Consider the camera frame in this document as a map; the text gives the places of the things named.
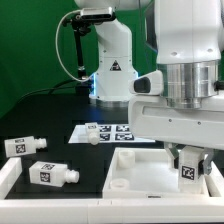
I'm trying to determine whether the white sheet with markers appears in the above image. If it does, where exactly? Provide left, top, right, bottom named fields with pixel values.
left=69, top=123, right=154, bottom=143

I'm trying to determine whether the black cable on table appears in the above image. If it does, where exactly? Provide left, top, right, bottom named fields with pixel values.
left=14, top=79, right=81, bottom=105

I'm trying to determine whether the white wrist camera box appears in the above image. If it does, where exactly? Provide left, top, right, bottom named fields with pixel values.
left=129, top=70, right=164, bottom=96

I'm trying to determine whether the black camera stand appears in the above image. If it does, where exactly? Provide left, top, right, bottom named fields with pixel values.
left=62, top=15, right=91, bottom=96

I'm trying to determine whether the white U-shaped fence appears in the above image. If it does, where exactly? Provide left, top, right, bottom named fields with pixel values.
left=0, top=158, right=224, bottom=224

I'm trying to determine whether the silver camera on stand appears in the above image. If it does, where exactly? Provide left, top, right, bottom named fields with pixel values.
left=80, top=7, right=113, bottom=20

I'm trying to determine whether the white square table top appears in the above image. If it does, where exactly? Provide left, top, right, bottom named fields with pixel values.
left=102, top=147, right=209, bottom=199

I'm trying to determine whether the white camera cable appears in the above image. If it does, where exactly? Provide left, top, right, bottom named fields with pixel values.
left=54, top=9, right=91, bottom=83

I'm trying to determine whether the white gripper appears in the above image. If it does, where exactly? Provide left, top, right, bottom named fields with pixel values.
left=128, top=94, right=224, bottom=175

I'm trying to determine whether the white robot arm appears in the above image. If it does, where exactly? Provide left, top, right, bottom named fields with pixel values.
left=92, top=0, right=224, bottom=150

